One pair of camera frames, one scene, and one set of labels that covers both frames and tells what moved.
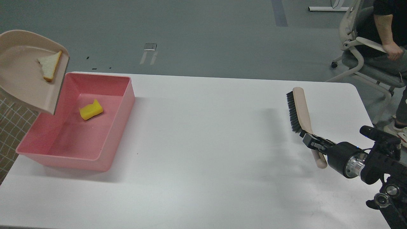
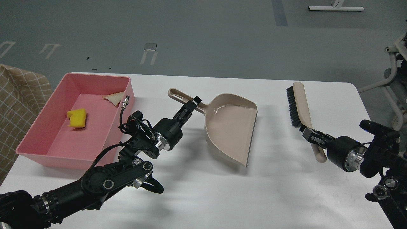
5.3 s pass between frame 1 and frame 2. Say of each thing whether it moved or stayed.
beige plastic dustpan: moved
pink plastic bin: stayed
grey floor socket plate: stayed
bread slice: moved
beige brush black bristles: stayed
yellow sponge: moved
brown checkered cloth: stayed
